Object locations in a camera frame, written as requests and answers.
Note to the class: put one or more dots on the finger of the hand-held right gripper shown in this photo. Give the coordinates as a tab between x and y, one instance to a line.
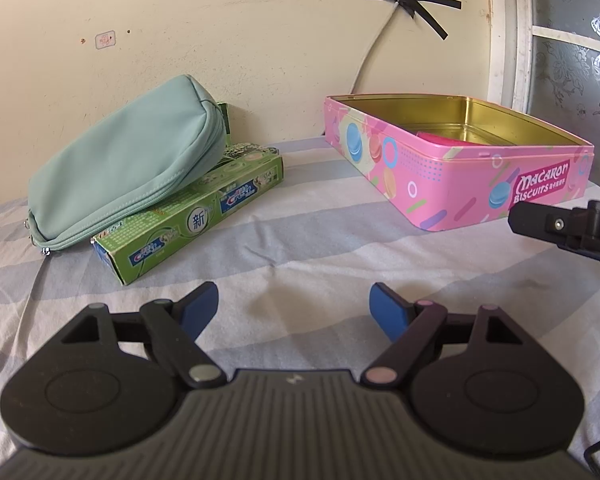
540	221

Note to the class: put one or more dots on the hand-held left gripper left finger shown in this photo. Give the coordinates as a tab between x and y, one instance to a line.
200	310

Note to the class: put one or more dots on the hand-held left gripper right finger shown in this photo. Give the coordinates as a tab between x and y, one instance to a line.
387	312

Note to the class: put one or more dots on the green toothpaste box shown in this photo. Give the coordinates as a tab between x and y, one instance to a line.
190	220

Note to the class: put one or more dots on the pink biscuit tin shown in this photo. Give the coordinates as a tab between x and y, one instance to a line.
430	185

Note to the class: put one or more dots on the teal zipper pouch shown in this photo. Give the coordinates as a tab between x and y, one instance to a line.
130	160

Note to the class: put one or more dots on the striped bed sheet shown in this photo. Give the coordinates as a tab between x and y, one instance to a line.
305	245

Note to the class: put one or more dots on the pink wallet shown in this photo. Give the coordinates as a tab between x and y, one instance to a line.
440	138

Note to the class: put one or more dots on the frosted patterned window glass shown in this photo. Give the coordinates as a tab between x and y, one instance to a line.
570	90

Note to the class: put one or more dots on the green medicine box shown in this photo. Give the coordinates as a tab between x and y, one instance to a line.
224	120

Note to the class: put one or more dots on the white window frame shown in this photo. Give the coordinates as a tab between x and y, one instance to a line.
505	35

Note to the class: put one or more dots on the small wall sticker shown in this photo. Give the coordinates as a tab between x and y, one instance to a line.
105	40

